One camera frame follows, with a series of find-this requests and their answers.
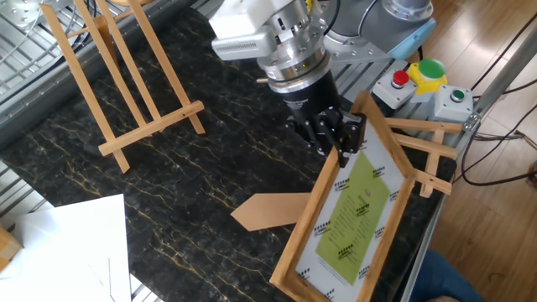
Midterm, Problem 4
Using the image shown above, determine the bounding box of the grey box red stop button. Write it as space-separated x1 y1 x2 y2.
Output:
371 69 411 117

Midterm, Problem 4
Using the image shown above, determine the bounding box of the grey floor cable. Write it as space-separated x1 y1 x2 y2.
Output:
473 129 537 150

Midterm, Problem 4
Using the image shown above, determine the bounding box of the black looped floor cable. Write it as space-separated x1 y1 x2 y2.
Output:
451 104 537 188

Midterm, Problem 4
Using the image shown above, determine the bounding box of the wooden photo frame green print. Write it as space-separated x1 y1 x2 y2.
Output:
230 91 418 302

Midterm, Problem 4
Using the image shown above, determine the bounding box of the yellow box green mushroom button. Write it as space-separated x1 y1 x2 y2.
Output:
407 59 448 105

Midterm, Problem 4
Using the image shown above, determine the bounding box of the silver perforated metal plate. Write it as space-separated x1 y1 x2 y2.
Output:
0 0 44 29

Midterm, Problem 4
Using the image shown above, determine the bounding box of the thin straight black cable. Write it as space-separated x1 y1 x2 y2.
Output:
469 12 537 93

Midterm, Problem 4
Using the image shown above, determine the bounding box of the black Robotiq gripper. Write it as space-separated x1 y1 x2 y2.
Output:
268 69 367 169

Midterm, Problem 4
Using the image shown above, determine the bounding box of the brown cardboard box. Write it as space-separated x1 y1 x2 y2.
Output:
0 226 24 273

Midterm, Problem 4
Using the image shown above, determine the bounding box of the aluminium frame post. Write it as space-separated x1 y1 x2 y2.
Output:
463 24 537 133

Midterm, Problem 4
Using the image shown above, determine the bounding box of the grey aluminium beam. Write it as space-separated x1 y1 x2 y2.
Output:
0 0 198 148

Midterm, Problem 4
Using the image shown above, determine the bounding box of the black marble pattern sheet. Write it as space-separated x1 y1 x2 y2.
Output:
0 6 458 302

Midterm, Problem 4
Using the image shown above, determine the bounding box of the small wooden easel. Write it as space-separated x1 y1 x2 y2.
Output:
383 117 464 200

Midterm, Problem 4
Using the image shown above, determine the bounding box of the white grey wrist sensor box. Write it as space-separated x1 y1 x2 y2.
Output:
208 0 310 62

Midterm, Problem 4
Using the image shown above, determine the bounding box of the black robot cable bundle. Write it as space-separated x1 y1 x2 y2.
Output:
321 0 379 37

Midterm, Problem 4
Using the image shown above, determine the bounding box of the blue jeans leg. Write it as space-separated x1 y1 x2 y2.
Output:
413 250 486 302

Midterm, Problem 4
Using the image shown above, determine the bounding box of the white paper sheet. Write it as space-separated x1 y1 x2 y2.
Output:
24 193 133 302
0 205 110 302

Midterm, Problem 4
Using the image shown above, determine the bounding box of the tall wooden easel bracket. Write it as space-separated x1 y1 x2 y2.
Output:
39 0 206 174

